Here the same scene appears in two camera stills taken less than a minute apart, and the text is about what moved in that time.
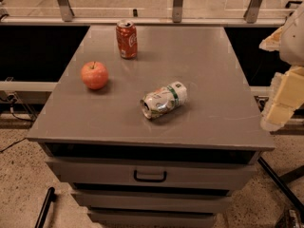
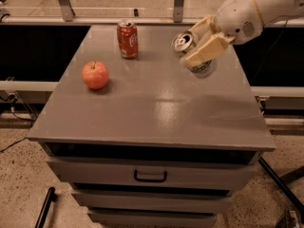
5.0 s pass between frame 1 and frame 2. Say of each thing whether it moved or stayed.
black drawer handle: stayed
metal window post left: stayed
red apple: stayed
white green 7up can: moved
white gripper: moved
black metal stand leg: stayed
